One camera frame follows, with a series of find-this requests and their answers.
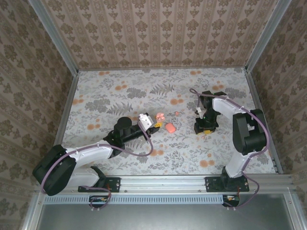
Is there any aluminium table side rail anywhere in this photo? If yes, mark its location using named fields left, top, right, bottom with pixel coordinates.
left=244, top=68, right=283, bottom=174
left=45, top=70, right=80, bottom=177

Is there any aluminium frame post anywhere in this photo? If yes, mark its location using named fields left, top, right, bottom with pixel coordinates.
left=244, top=0, right=292, bottom=72
left=28, top=0, right=80, bottom=75

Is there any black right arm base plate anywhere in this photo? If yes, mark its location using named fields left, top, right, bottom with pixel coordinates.
left=205, top=176, right=250, bottom=193

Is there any floral patterned table cover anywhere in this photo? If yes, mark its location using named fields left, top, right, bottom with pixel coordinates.
left=49, top=68, right=276, bottom=177

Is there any pink earbud charging case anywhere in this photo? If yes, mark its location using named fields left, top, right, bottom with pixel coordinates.
left=165, top=122, right=177, bottom=134

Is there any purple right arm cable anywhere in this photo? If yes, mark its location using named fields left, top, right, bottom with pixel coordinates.
left=189, top=88, right=269, bottom=211

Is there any white slotted cable duct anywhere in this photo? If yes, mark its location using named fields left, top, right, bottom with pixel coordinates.
left=49, top=194, right=223, bottom=205

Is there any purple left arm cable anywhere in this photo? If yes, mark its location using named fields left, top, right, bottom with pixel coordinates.
left=40, top=126, right=154, bottom=213

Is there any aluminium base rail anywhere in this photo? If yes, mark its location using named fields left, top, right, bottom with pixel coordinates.
left=35, top=174, right=295, bottom=194

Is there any grey metal panel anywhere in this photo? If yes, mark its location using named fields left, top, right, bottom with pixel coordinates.
left=24, top=193, right=300, bottom=230

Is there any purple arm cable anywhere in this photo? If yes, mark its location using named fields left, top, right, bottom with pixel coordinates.
left=189, top=88, right=269, bottom=211
left=40, top=126, right=154, bottom=213

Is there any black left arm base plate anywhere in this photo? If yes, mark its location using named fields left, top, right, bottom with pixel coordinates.
left=78, top=176, right=121, bottom=193

